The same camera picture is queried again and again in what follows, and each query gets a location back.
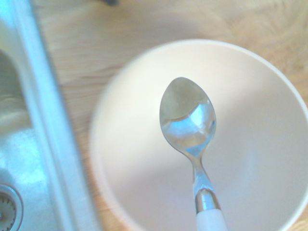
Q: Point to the metal sink drain strainer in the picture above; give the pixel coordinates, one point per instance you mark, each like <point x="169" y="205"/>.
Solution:
<point x="9" y="207"/>

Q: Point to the stainless steel double sink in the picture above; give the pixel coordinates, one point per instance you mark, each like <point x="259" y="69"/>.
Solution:
<point x="48" y="120"/>

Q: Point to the cream bowl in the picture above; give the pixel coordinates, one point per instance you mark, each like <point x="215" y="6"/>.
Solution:
<point x="144" y="120"/>

